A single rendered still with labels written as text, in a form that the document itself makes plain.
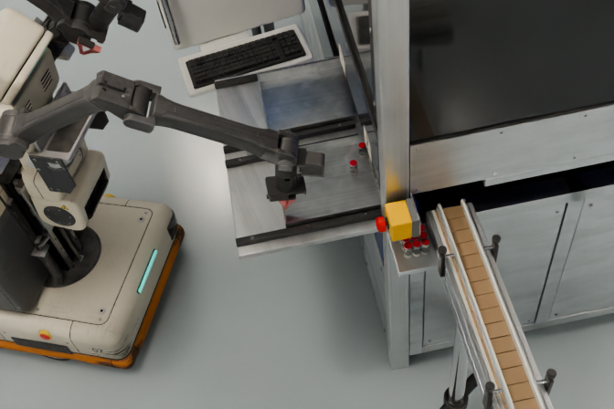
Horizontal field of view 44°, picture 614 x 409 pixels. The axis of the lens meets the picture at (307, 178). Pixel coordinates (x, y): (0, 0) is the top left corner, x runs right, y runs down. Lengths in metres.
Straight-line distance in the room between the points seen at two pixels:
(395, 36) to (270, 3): 1.24
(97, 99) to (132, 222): 1.30
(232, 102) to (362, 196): 0.56
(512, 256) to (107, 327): 1.38
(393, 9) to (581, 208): 0.98
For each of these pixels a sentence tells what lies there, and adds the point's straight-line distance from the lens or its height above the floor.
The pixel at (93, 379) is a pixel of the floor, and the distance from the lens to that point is 3.00.
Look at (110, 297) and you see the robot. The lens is 2.80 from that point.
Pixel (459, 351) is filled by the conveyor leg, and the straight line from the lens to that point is 2.26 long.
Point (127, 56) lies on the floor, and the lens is 4.09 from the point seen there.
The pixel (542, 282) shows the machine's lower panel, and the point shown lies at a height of 0.41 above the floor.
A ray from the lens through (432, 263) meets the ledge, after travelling 1.97.
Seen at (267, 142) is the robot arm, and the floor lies 1.21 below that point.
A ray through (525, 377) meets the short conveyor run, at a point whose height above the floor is 0.93.
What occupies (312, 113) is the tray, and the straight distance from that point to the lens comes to 2.31.
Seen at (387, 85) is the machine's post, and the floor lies 1.42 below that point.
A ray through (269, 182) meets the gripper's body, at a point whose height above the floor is 1.01.
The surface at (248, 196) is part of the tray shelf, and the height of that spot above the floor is 0.88.
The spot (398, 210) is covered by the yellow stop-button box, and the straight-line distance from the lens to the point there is 1.88.
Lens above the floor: 2.55
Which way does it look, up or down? 51 degrees down
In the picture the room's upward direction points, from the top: 10 degrees counter-clockwise
